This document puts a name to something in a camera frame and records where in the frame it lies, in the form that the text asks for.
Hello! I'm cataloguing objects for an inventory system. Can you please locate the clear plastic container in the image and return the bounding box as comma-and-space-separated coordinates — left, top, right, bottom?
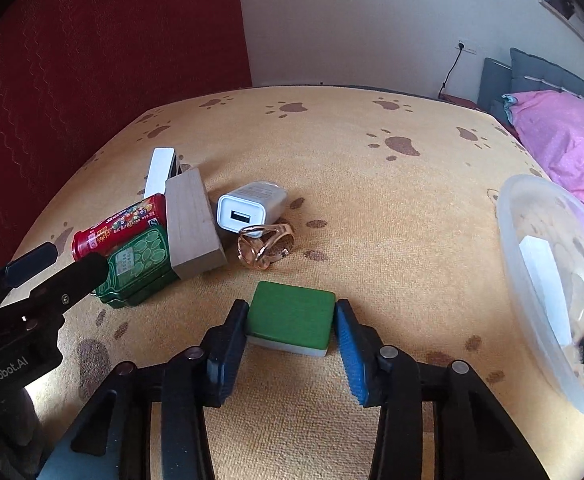
496, 175, 584, 418

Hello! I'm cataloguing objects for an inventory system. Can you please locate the grey bed headboard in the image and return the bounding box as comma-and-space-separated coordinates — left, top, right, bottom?
476, 47, 584, 126

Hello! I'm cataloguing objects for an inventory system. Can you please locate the red curtain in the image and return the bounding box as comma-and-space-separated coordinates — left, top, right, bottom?
0, 0, 253, 281

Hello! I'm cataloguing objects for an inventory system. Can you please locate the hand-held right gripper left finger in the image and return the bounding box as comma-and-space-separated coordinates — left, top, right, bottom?
37, 299, 250, 480

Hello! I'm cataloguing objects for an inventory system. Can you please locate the green printed tin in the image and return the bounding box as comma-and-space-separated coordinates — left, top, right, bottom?
93, 225, 177, 309

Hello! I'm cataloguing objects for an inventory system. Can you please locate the red printed can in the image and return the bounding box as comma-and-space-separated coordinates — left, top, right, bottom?
71, 193, 167, 263

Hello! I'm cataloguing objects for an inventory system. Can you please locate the light wooden block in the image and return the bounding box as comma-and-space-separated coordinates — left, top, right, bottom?
165, 168, 227, 281

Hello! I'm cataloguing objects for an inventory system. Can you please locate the yellow paw-print blanket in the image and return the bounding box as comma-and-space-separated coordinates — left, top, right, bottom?
12, 85, 584, 480

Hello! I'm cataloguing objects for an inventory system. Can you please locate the red cloth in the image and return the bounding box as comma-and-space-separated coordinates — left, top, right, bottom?
442, 92, 478, 109

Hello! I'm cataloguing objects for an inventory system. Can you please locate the green mahjong tile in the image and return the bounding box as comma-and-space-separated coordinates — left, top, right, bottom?
246, 281, 336, 358

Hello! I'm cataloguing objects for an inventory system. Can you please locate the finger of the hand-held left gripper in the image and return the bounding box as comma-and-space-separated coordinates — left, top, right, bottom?
0, 252, 109, 326
0, 241, 59, 311

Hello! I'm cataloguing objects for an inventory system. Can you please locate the white rectangular block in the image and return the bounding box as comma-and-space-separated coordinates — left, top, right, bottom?
143, 147, 177, 201

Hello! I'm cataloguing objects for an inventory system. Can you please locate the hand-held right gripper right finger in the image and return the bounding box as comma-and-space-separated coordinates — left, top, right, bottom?
334, 299, 537, 480

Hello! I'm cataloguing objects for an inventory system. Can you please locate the white usb charger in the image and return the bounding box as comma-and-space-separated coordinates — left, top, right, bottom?
217, 181, 289, 239

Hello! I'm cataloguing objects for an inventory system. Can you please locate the pink quilt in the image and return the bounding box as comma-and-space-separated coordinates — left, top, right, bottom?
502, 90, 584, 233

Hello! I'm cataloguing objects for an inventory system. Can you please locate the white flat block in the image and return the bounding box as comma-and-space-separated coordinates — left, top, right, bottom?
519, 237, 580, 346

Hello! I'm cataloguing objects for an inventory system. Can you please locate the black power cable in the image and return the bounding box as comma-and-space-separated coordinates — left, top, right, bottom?
438, 46, 465, 98

